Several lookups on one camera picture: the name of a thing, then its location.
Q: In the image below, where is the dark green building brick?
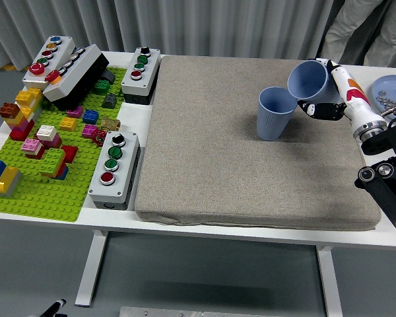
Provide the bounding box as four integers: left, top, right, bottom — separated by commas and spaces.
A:
94, 80, 111, 95

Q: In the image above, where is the grey four-button control box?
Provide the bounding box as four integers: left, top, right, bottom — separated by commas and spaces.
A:
88, 131, 142, 211
121, 46, 162, 106

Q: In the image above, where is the brass valve red handle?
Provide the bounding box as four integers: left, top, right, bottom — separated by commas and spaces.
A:
92, 116, 121, 145

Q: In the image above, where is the person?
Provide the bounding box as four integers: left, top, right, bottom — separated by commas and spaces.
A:
318, 0, 396, 69

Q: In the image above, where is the red building brick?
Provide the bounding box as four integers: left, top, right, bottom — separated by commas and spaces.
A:
9, 127, 36, 142
61, 145, 79, 163

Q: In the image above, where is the grey-brown table mat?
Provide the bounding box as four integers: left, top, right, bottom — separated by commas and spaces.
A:
134, 55, 382, 231

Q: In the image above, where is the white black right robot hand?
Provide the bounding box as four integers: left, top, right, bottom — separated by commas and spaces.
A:
296, 57, 383, 128

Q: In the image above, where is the large yellow building brick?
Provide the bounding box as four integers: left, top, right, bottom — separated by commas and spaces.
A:
0, 166, 20, 194

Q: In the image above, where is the white table leg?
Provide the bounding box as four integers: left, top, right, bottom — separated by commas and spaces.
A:
75, 230, 109, 307
315, 244, 344, 317

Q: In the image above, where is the grey pleated curtain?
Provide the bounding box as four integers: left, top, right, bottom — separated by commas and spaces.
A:
0, 0, 396, 70

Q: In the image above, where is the blue ribbed plastic cup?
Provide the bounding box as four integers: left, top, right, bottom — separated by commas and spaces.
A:
256, 86, 299, 142
287, 59, 343, 104

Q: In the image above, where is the silver metal plate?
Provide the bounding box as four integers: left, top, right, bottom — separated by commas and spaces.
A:
119, 306, 284, 317

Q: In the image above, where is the blue plate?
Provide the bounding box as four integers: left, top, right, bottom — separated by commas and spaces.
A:
370, 75, 396, 116

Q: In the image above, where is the brown building brick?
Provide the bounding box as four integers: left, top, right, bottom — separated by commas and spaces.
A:
0, 102, 20, 119

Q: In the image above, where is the grey five-button control box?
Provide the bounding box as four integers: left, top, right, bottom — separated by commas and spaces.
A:
22, 35, 77, 90

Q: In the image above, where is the white building brick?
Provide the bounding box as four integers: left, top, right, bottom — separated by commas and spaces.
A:
36, 125, 59, 140

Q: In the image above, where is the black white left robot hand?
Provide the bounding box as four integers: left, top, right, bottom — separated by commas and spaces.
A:
41, 299, 67, 317

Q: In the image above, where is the lime green building baseplate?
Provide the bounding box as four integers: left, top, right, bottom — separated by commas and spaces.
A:
0, 67, 128, 223

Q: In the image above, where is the pink building brick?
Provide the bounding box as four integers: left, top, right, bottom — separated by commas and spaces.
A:
21, 138, 43, 154

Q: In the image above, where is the grey control box black base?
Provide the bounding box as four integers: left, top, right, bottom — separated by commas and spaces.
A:
42, 44, 110, 111

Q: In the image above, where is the lime green building brick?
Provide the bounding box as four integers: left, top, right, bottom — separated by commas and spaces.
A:
39, 148, 67, 176

